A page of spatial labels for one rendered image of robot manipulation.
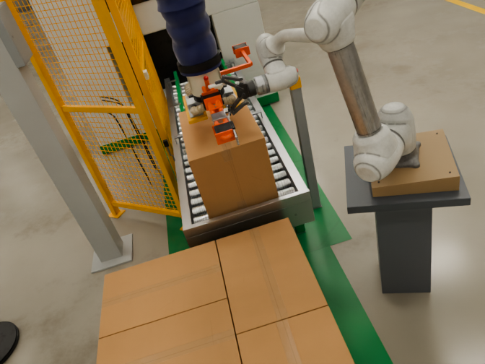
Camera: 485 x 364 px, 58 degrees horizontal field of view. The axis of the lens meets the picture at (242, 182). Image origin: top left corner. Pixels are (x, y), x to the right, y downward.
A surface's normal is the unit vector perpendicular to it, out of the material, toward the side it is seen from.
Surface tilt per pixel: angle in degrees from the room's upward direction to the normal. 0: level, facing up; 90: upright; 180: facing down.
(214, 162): 90
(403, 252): 90
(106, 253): 90
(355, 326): 0
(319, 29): 88
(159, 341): 0
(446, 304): 0
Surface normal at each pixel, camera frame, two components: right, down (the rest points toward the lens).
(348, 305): -0.23, -0.79
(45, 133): 0.19, 0.54
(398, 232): -0.15, 0.61
